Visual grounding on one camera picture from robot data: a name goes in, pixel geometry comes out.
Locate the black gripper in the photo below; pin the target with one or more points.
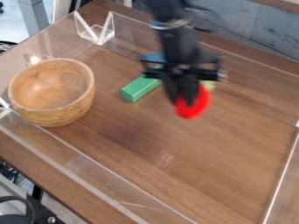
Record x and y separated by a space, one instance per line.
182 58

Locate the red fruit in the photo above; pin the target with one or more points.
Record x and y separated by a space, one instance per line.
202 103

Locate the wooden bowl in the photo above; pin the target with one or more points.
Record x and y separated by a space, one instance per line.
53 92

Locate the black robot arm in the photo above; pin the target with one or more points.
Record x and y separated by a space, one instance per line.
170 15

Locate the green rectangular block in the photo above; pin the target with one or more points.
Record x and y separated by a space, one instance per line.
145 83

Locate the black table clamp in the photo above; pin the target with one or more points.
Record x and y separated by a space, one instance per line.
45 215

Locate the clear acrylic corner bracket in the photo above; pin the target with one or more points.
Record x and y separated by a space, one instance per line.
96 33

